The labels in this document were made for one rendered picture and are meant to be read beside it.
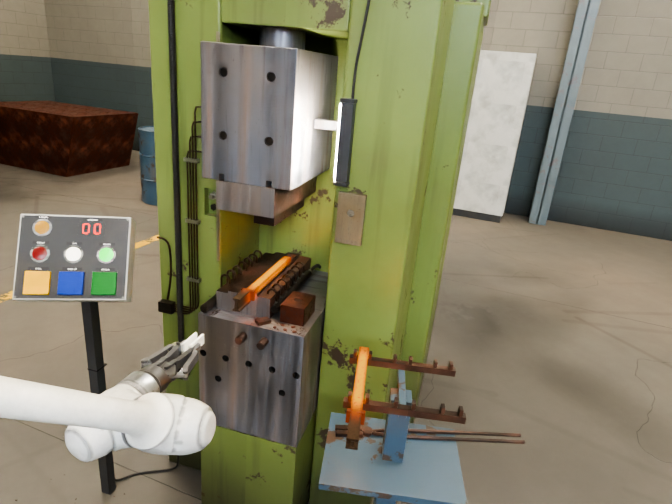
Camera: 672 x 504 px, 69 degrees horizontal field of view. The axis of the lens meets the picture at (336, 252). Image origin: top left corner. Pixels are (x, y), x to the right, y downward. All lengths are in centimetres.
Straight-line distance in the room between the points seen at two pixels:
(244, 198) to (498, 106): 535
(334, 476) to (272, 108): 105
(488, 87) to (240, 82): 535
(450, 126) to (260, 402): 122
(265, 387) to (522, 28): 629
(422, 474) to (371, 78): 115
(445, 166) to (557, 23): 548
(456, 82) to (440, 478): 133
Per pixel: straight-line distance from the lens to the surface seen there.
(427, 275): 209
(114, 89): 1025
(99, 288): 175
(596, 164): 739
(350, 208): 157
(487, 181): 674
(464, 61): 194
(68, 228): 182
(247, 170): 154
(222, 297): 172
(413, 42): 152
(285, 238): 208
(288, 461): 190
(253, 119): 151
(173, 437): 102
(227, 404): 186
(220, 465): 205
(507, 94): 664
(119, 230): 178
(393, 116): 152
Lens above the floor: 172
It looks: 20 degrees down
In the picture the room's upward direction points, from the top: 5 degrees clockwise
